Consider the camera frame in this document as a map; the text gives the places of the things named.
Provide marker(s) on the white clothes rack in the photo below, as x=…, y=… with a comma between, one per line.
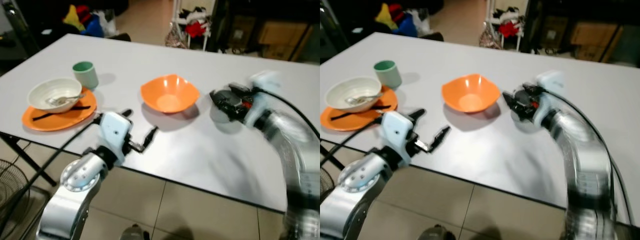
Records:
x=490, y=20
x=176, y=20

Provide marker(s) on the red cloth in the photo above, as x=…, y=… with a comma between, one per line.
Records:
x=508, y=29
x=195, y=29

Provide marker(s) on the black floor fan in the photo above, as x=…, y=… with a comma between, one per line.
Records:
x=12, y=185
x=326, y=182

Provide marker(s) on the blue cloth item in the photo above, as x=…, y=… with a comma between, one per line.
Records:
x=407, y=27
x=94, y=29

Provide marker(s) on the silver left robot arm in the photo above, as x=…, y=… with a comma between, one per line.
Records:
x=75, y=195
x=350, y=200

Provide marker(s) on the orange plastic bowl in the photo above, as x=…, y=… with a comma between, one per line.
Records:
x=470, y=95
x=169, y=95

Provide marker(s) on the black utensil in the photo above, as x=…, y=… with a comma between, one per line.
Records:
x=360, y=111
x=60, y=112

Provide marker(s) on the black chair back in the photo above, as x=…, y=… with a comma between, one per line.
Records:
x=120, y=36
x=432, y=36

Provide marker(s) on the white ceramic bowl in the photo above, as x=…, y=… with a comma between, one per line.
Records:
x=345, y=89
x=45, y=90

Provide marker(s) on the woven patterned bag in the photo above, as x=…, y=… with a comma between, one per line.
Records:
x=489, y=37
x=176, y=37

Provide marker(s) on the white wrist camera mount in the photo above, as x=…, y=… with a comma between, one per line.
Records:
x=264, y=82
x=550, y=82
x=114, y=131
x=396, y=131

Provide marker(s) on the green cup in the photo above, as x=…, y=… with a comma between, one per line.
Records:
x=390, y=76
x=87, y=77

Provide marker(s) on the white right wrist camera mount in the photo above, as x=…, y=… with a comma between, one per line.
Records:
x=264, y=82
x=550, y=82

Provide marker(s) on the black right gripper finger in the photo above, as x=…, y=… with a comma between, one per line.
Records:
x=217, y=97
x=510, y=98
x=240, y=88
x=532, y=88

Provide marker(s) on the white plastic bag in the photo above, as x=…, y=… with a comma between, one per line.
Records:
x=422, y=21
x=107, y=22

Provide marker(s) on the silver metal fork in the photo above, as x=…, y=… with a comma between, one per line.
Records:
x=62, y=100
x=361, y=99

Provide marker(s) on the yellow cloth item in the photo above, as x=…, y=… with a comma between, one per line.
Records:
x=74, y=17
x=386, y=16

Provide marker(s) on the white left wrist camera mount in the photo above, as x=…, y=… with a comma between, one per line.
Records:
x=396, y=131
x=114, y=131

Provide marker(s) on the brown cardboard box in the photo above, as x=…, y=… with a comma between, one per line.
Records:
x=592, y=39
x=280, y=37

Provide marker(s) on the orange plate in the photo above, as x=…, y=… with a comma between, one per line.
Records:
x=350, y=124
x=55, y=122

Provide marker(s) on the black table leg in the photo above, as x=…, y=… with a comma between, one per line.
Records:
x=30, y=160
x=332, y=156

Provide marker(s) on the grey robot foot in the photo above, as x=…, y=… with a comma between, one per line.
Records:
x=135, y=233
x=435, y=233

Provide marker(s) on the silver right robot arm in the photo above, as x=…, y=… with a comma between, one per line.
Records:
x=585, y=160
x=295, y=160

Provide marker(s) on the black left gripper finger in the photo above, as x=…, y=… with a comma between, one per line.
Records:
x=417, y=114
x=440, y=136
x=127, y=113
x=151, y=136

